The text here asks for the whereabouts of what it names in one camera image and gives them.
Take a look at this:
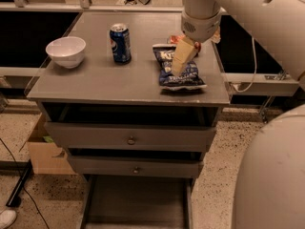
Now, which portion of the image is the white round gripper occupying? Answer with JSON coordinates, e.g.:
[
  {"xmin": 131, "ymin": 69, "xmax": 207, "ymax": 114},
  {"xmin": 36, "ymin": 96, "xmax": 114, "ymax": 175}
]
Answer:
[{"xmin": 172, "ymin": 10, "xmax": 221, "ymax": 76}]

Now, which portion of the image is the blue Kettle chip bag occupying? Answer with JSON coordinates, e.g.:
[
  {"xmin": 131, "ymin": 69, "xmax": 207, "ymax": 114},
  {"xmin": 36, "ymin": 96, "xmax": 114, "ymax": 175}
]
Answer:
[{"xmin": 152, "ymin": 44, "xmax": 207, "ymax": 91}]

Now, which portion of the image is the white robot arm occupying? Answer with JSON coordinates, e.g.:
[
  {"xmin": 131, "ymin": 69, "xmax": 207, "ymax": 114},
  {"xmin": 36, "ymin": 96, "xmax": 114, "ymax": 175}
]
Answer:
[{"xmin": 173, "ymin": 0, "xmax": 305, "ymax": 229}]

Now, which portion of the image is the grey drawer cabinet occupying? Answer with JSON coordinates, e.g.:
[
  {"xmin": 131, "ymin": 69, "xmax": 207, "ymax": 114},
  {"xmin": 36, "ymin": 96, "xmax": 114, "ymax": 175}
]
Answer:
[{"xmin": 28, "ymin": 12, "xmax": 230, "ymax": 164}]

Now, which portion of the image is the grey top drawer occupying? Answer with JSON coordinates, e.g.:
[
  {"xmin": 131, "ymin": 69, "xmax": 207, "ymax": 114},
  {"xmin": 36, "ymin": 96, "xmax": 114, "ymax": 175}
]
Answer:
[{"xmin": 45, "ymin": 122, "xmax": 215, "ymax": 152}]

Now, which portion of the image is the grey middle drawer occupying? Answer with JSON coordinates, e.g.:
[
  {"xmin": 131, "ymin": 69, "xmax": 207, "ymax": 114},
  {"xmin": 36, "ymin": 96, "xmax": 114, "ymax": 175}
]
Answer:
[{"xmin": 68, "ymin": 156, "xmax": 203, "ymax": 178}]

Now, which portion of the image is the grey open bottom drawer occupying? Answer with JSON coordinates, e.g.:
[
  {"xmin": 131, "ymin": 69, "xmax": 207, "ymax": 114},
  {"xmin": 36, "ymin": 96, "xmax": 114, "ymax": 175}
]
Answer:
[{"xmin": 77, "ymin": 176, "xmax": 193, "ymax": 229}]

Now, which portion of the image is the orange soda can lying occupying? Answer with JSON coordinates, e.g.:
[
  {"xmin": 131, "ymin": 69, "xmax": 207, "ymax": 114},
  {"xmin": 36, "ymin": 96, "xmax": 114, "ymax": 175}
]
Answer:
[{"xmin": 167, "ymin": 35, "xmax": 201, "ymax": 52}]

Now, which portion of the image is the blue Pepsi can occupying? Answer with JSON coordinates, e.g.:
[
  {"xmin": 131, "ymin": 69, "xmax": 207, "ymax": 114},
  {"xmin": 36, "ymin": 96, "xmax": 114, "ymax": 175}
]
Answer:
[{"xmin": 110, "ymin": 23, "xmax": 132, "ymax": 64}]

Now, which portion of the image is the white ceramic bowl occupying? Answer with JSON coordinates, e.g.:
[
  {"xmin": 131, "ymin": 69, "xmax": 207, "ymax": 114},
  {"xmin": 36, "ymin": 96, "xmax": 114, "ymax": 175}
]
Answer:
[{"xmin": 46, "ymin": 36, "xmax": 87, "ymax": 69}]

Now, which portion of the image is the cardboard box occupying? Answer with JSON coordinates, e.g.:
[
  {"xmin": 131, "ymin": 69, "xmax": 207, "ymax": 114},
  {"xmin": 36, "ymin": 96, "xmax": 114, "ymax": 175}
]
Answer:
[{"xmin": 26, "ymin": 114, "xmax": 75, "ymax": 175}]

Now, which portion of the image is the black bar on floor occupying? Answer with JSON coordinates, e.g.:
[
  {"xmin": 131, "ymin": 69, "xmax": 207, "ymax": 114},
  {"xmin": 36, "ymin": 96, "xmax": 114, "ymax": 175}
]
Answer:
[{"xmin": 6, "ymin": 161, "xmax": 32, "ymax": 208}]

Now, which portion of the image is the white shoe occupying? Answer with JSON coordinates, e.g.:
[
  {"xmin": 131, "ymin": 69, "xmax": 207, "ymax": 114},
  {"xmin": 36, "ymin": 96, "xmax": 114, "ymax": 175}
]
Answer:
[{"xmin": 0, "ymin": 210, "xmax": 17, "ymax": 229}]

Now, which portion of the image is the white cable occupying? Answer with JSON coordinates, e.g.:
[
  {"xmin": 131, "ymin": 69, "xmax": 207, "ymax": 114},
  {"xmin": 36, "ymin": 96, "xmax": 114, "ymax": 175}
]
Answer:
[{"xmin": 232, "ymin": 36, "xmax": 258, "ymax": 94}]

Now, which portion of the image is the black floor cable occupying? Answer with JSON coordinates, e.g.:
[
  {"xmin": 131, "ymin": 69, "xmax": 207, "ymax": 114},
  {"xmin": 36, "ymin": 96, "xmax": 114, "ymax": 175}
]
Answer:
[{"xmin": 0, "ymin": 137, "xmax": 51, "ymax": 229}]

